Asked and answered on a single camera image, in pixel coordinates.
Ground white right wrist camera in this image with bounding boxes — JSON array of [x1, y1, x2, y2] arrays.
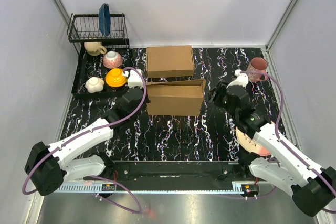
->
[[227, 69, 249, 89]]

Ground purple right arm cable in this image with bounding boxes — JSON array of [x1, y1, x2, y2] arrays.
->
[[215, 70, 336, 214]]

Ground blue plate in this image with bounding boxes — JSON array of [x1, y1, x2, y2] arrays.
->
[[98, 3, 111, 36]]

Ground cream pink floral plate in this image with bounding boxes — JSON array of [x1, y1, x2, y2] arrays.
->
[[235, 127, 271, 157]]

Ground orange yellow ribbed bowl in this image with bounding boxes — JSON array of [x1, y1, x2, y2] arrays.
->
[[105, 68, 127, 88]]

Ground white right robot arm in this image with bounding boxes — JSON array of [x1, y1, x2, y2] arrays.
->
[[208, 82, 335, 217]]

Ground black wire dish rack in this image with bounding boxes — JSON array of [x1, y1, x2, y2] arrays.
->
[[67, 13, 132, 99]]

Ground closed brown cardboard box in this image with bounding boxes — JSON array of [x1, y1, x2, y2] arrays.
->
[[146, 45, 194, 78]]

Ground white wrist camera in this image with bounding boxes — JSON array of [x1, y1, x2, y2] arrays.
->
[[122, 70, 144, 88], [227, 69, 249, 89]]

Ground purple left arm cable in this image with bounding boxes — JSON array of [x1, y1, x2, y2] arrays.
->
[[22, 67, 148, 214]]

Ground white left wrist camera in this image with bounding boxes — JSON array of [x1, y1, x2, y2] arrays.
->
[[122, 70, 144, 88]]

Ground brown cardboard box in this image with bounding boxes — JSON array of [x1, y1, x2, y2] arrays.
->
[[146, 45, 194, 78], [146, 79, 206, 116]]

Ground white flower-shaped cup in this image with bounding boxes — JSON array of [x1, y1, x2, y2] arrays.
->
[[85, 77, 104, 93]]

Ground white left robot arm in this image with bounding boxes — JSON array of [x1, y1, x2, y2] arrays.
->
[[22, 87, 148, 196]]

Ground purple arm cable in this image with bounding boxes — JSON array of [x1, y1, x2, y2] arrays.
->
[[215, 70, 336, 214], [22, 67, 148, 214]]

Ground pink patterned bowl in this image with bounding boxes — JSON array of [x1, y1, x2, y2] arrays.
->
[[103, 51, 123, 69]]

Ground cream ceramic mug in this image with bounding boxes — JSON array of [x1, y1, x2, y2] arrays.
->
[[84, 41, 107, 56]]

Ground pink patterned mug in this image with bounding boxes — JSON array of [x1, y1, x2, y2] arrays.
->
[[246, 57, 268, 82]]

